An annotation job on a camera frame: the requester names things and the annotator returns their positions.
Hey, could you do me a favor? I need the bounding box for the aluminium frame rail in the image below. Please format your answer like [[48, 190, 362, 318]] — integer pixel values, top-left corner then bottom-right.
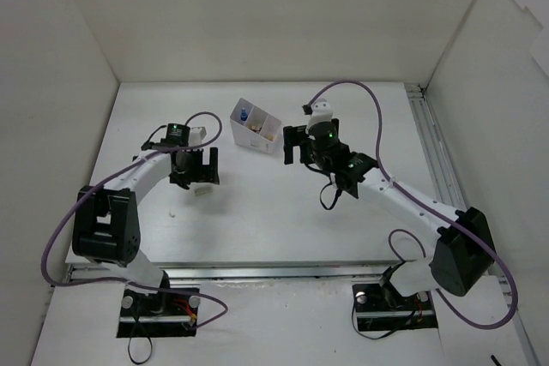
[[63, 82, 541, 366]]

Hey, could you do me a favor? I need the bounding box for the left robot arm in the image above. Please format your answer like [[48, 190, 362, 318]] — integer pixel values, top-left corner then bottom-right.
[[72, 123, 220, 315]]

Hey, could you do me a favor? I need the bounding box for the blue-capped clear spray bottle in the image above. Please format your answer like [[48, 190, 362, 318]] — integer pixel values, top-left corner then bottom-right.
[[239, 107, 248, 123]]

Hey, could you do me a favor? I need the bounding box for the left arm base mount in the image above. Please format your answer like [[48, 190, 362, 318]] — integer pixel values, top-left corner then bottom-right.
[[117, 288, 201, 339]]

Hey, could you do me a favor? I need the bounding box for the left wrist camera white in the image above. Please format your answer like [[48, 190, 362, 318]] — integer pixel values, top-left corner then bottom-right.
[[189, 126, 207, 147]]

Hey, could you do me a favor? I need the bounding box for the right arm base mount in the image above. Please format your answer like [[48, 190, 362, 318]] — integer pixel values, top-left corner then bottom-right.
[[352, 283, 438, 339]]

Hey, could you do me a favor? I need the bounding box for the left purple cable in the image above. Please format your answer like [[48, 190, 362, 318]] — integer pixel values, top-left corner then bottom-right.
[[40, 111, 229, 333]]

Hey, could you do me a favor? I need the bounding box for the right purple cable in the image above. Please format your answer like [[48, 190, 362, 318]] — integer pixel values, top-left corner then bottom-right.
[[302, 79, 520, 331]]

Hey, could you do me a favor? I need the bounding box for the white three-compartment organizer box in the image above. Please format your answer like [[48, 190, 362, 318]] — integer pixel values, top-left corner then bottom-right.
[[230, 98, 283, 155]]

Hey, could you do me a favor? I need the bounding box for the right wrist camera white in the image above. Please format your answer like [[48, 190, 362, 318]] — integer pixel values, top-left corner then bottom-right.
[[302, 99, 334, 134]]

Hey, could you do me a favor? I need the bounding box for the purple cable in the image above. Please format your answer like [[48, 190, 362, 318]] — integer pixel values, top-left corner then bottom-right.
[[40, 111, 229, 333], [302, 79, 520, 331]]

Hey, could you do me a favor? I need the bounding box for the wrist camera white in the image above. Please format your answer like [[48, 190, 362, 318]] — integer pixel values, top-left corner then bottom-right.
[[189, 126, 207, 147], [302, 99, 334, 134]]

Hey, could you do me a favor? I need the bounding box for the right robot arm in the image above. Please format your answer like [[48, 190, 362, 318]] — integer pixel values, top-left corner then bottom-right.
[[283, 119, 493, 308]]

